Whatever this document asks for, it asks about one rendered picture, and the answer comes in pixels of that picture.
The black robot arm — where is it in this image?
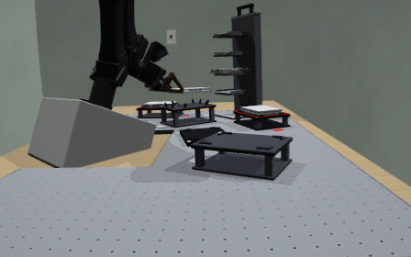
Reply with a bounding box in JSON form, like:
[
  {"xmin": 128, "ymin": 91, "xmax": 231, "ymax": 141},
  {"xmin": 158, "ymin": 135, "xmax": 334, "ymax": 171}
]
[{"xmin": 80, "ymin": 0, "xmax": 169, "ymax": 109}]

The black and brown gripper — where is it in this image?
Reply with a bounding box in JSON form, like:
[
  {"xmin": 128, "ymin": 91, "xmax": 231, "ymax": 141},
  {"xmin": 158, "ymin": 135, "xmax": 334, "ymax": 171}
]
[{"xmin": 136, "ymin": 62, "xmax": 184, "ymax": 94}]

